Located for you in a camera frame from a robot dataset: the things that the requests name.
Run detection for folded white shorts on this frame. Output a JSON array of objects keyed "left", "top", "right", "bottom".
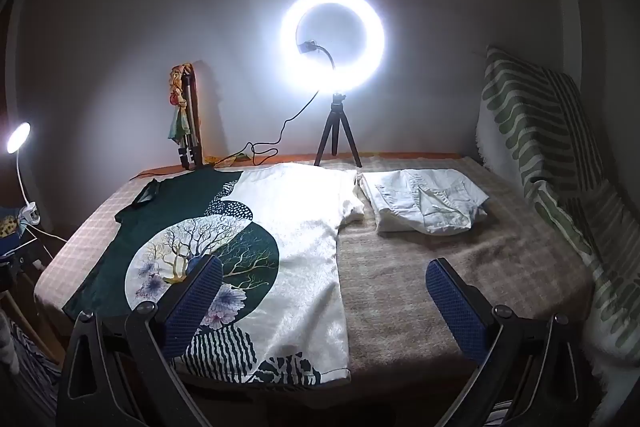
[{"left": 357, "top": 168, "right": 491, "bottom": 236}]

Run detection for black gooseneck phone holder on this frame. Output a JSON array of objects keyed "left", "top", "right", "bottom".
[{"left": 298, "top": 39, "right": 337, "bottom": 72}]

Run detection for green white striped cloth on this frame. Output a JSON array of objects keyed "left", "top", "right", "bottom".
[{"left": 472, "top": 46, "right": 640, "bottom": 408}]

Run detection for leopard print cloth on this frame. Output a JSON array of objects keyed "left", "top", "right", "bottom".
[{"left": 0, "top": 214, "right": 23, "bottom": 238}]

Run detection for green white printed t-shirt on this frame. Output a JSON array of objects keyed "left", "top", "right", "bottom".
[{"left": 62, "top": 163, "right": 367, "bottom": 388}]

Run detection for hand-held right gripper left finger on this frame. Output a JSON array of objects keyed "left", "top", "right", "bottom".
[{"left": 56, "top": 254, "right": 223, "bottom": 427}]

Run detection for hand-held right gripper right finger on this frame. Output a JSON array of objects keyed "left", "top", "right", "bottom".
[{"left": 425, "top": 258, "right": 601, "bottom": 427}]

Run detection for black power cable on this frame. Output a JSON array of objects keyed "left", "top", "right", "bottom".
[{"left": 212, "top": 88, "right": 322, "bottom": 168}]

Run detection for yellow green flat item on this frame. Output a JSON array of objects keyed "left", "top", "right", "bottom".
[{"left": 215, "top": 152, "right": 251, "bottom": 168}]

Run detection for beige checked blanket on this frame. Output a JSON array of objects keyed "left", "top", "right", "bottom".
[{"left": 35, "top": 154, "right": 596, "bottom": 427}]

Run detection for folded tripod with cloth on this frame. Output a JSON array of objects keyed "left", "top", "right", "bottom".
[{"left": 167, "top": 63, "right": 201, "bottom": 142}]

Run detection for white clip desk lamp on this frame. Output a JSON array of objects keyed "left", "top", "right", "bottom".
[{"left": 5, "top": 122, "right": 71, "bottom": 243}]

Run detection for dark striped cloth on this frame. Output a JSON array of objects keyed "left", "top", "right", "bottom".
[{"left": 5, "top": 317, "right": 66, "bottom": 413}]

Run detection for white ring light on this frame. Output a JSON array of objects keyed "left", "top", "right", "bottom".
[{"left": 280, "top": 0, "right": 386, "bottom": 95}]

